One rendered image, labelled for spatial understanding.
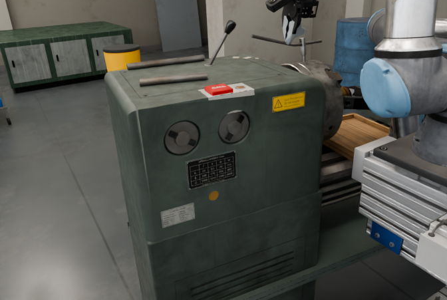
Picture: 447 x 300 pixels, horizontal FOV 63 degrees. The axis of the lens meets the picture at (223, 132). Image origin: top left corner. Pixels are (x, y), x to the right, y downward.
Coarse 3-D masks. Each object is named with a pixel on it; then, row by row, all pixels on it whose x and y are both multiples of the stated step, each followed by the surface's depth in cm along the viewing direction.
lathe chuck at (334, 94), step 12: (312, 60) 136; (312, 72) 126; (324, 72) 128; (324, 84) 125; (336, 84) 126; (336, 96) 125; (336, 108) 126; (336, 120) 128; (324, 132) 129; (336, 132) 133
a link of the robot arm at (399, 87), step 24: (408, 0) 63; (432, 0) 63; (384, 24) 68; (408, 24) 64; (432, 24) 64; (384, 48) 67; (408, 48) 64; (432, 48) 64; (384, 72) 66; (408, 72) 65; (432, 72) 65; (384, 96) 67; (408, 96) 65; (432, 96) 66
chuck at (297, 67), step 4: (284, 64) 134; (288, 64) 132; (292, 64) 131; (296, 64) 131; (288, 68) 132; (292, 68) 130; (296, 68) 127; (300, 68) 127; (304, 68) 128; (300, 72) 126; (304, 72) 126; (308, 72) 126; (312, 76) 125
